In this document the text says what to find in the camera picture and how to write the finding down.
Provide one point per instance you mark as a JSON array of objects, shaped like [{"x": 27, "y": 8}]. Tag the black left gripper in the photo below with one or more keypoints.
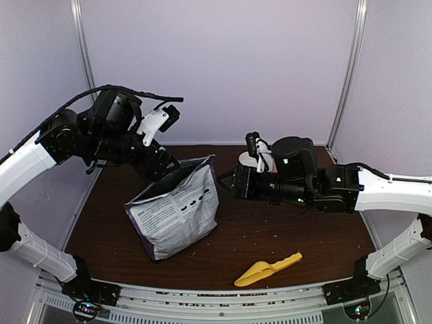
[{"x": 157, "y": 171}]

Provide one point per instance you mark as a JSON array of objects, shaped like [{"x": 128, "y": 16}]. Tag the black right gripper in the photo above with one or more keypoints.
[{"x": 244, "y": 187}]

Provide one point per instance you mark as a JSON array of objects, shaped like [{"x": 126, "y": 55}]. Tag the purple pet food bag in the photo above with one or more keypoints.
[{"x": 178, "y": 210}]

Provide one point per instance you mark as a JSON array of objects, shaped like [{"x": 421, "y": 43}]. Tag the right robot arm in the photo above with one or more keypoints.
[{"x": 287, "y": 171}]

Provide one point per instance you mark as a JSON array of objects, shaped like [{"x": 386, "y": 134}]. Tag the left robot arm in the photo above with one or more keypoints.
[{"x": 119, "y": 129}]

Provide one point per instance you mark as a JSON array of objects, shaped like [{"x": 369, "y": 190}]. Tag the black and white ceramic bowl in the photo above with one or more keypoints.
[{"x": 246, "y": 160}]

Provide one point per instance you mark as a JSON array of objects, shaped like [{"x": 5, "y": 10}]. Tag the yellow plastic scoop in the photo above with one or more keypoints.
[{"x": 262, "y": 269}]

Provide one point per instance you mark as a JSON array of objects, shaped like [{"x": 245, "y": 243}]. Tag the left circuit board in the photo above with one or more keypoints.
[{"x": 85, "y": 311}]

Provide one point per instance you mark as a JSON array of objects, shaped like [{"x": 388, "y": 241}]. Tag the circuit board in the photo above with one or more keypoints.
[
  {"x": 85, "y": 311},
  {"x": 357, "y": 310}
]

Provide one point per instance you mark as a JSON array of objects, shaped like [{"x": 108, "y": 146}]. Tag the right circuit board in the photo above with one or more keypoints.
[{"x": 357, "y": 310}]

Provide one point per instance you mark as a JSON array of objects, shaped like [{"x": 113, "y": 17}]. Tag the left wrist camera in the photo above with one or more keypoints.
[{"x": 159, "y": 119}]

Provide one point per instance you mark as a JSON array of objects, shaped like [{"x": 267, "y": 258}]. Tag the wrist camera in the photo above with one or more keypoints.
[
  {"x": 159, "y": 119},
  {"x": 260, "y": 150}
]

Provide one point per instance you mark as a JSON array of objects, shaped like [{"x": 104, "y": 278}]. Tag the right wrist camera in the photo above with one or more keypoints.
[{"x": 260, "y": 150}]

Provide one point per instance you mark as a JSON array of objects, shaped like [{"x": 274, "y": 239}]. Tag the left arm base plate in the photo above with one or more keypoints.
[{"x": 97, "y": 292}]

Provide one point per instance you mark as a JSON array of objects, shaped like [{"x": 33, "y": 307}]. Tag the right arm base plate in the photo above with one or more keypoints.
[{"x": 350, "y": 289}]

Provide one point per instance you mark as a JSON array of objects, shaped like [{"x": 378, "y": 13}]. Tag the left aluminium corner post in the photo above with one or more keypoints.
[{"x": 78, "y": 21}]

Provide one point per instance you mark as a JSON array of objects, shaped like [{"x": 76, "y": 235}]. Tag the aluminium corner post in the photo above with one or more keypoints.
[
  {"x": 78, "y": 21},
  {"x": 355, "y": 49}
]

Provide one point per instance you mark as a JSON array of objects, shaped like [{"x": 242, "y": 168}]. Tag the front aluminium rail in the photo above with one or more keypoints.
[{"x": 296, "y": 304}]

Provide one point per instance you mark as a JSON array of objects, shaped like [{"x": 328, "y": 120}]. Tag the right aluminium corner post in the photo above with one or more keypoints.
[{"x": 355, "y": 49}]

